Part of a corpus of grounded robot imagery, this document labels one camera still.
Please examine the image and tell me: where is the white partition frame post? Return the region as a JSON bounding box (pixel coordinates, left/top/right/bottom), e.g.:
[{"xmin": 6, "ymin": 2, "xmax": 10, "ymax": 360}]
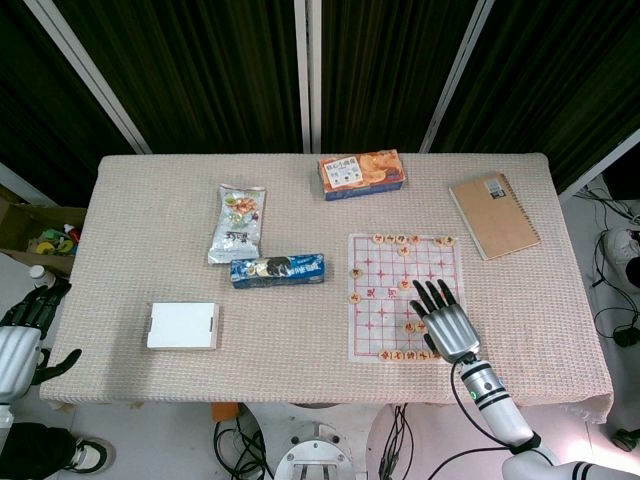
[
  {"xmin": 418, "ymin": 0, "xmax": 497, "ymax": 154},
  {"xmin": 293, "ymin": 0, "xmax": 324, "ymax": 154},
  {"xmin": 558, "ymin": 128, "xmax": 640, "ymax": 203},
  {"xmin": 23, "ymin": 0, "xmax": 153, "ymax": 155}
]

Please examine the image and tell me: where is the silver snack bag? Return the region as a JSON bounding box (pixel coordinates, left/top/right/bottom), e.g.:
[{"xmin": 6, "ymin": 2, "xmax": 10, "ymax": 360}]
[{"xmin": 207, "ymin": 183, "xmax": 267, "ymax": 265}]

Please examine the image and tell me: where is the Chinese chess board sheet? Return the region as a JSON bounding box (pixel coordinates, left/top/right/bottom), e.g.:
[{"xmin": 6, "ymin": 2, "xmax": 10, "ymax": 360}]
[{"xmin": 347, "ymin": 231, "xmax": 466, "ymax": 365}]

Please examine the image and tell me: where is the flat white box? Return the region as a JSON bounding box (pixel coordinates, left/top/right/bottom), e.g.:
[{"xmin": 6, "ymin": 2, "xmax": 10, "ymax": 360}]
[{"xmin": 146, "ymin": 301, "xmax": 222, "ymax": 351}]

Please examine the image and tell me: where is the orange tag under table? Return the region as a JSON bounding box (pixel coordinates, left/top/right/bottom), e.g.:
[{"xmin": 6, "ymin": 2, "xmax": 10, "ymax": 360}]
[{"xmin": 210, "ymin": 402, "xmax": 239, "ymax": 424}]

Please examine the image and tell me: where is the black floor cable bundle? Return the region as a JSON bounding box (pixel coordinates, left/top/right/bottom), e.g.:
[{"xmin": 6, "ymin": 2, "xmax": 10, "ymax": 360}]
[
  {"xmin": 377, "ymin": 403, "xmax": 419, "ymax": 480},
  {"xmin": 572, "ymin": 183, "xmax": 640, "ymax": 348},
  {"xmin": 213, "ymin": 407, "xmax": 275, "ymax": 480}
]

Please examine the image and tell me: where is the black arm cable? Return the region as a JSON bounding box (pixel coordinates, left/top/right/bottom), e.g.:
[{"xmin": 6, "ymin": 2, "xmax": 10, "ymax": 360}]
[{"xmin": 449, "ymin": 360, "xmax": 511, "ymax": 454}]

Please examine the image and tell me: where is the black white sneaker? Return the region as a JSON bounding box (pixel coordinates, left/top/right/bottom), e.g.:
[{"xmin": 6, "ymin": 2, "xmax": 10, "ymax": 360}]
[{"xmin": 67, "ymin": 436, "xmax": 115, "ymax": 474}]

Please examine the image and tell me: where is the white-capped bottle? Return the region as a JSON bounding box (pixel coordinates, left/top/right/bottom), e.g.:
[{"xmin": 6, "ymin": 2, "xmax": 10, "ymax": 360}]
[{"xmin": 28, "ymin": 265, "xmax": 56, "ymax": 290}]

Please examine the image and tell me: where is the metal robot base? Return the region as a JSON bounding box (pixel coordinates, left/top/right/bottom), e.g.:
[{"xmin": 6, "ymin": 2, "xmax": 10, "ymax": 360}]
[{"xmin": 286, "ymin": 420, "xmax": 369, "ymax": 480}]

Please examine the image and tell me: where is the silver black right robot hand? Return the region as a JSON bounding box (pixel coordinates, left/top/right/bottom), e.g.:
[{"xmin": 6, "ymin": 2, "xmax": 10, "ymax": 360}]
[{"xmin": 409, "ymin": 278, "xmax": 483, "ymax": 365}]

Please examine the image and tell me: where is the brown cardboard box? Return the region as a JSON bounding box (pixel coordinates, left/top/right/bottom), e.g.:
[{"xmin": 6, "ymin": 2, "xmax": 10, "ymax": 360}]
[{"xmin": 0, "ymin": 183, "xmax": 89, "ymax": 279}]

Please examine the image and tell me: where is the colourful toys pile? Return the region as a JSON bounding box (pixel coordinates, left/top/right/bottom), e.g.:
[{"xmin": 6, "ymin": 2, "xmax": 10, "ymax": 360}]
[{"xmin": 28, "ymin": 224, "xmax": 81, "ymax": 257}]

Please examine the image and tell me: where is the beige woven tablecloth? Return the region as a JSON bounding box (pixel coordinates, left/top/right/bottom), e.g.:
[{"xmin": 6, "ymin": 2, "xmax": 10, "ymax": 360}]
[{"xmin": 38, "ymin": 152, "xmax": 614, "ymax": 426}]

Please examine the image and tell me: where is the blue cookie package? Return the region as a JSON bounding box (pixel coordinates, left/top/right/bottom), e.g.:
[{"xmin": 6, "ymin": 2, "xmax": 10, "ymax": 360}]
[{"xmin": 229, "ymin": 252, "xmax": 327, "ymax": 290}]

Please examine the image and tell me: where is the brown spiral notebook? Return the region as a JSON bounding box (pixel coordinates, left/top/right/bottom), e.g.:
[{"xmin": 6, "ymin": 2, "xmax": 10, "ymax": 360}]
[{"xmin": 448, "ymin": 171, "xmax": 543, "ymax": 261}]

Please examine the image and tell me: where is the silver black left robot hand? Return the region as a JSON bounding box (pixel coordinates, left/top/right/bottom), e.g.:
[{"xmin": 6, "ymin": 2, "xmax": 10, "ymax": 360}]
[{"xmin": 0, "ymin": 277, "xmax": 83, "ymax": 404}]

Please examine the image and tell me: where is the orange biscuit box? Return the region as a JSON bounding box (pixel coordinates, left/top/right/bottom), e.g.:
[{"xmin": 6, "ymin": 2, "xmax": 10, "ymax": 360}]
[{"xmin": 317, "ymin": 148, "xmax": 407, "ymax": 202}]

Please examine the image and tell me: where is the black trouser leg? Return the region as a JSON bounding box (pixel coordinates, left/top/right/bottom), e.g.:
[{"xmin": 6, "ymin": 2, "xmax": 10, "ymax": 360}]
[{"xmin": 0, "ymin": 422, "xmax": 80, "ymax": 480}]

